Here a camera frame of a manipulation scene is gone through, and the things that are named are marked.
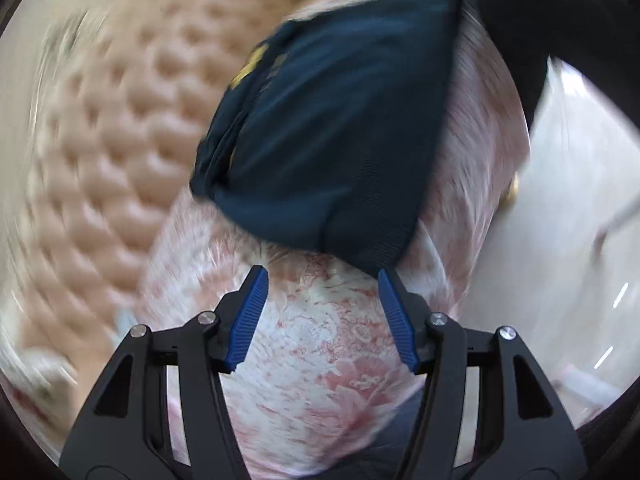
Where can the beige tufted leather sofa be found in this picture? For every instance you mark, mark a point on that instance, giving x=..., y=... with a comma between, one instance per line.
x=110, y=160

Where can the pink floral blanket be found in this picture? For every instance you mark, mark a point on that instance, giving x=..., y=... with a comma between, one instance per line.
x=330, y=360

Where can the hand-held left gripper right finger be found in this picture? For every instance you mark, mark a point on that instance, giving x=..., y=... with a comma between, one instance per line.
x=400, y=325

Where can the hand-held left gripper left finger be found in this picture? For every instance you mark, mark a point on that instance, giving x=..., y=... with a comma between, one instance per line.
x=247, y=320

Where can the navy sweatshirt with yellow print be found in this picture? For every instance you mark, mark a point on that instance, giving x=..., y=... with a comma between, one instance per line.
x=340, y=125

